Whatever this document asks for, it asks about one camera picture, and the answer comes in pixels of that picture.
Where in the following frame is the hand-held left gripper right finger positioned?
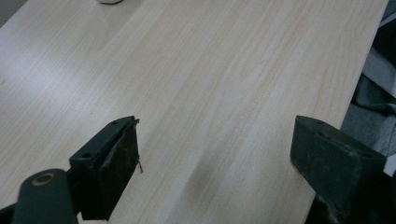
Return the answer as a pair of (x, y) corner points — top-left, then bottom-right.
(290, 115), (388, 218)

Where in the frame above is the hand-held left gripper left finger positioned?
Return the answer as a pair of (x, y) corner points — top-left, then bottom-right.
(68, 115), (144, 222)

